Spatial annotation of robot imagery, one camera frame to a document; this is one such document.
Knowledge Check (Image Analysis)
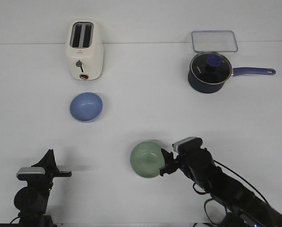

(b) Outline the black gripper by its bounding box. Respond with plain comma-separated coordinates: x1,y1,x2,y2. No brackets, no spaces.
159,148,190,177
31,149,72,187

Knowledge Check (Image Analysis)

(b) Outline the green plastic bowl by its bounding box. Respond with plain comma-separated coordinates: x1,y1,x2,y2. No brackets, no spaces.
130,140,165,178

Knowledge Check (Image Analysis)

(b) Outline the blue plastic bowl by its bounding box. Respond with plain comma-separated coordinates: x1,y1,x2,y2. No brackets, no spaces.
69,92,103,122

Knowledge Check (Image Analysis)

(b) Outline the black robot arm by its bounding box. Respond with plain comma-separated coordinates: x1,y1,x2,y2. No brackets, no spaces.
14,149,72,227
160,148,282,227

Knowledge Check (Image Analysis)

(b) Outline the dark blue saucepan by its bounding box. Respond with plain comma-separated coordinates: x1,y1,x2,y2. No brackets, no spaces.
188,52,276,94

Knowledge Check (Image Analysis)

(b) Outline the glass saucepan lid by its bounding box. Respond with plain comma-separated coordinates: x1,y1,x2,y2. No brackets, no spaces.
190,52,233,85

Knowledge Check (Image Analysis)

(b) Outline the cream white toaster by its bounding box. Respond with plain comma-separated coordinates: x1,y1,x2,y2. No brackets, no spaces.
65,19,103,80

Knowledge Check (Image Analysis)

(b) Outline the clear rectangular container lid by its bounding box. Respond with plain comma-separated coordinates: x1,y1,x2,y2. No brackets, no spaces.
191,30,238,53

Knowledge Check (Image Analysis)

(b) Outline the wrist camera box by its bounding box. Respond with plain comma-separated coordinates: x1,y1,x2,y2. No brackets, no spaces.
172,137,203,154
16,167,45,181

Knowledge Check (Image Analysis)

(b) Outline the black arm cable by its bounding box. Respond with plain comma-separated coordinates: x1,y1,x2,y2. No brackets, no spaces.
192,159,270,225

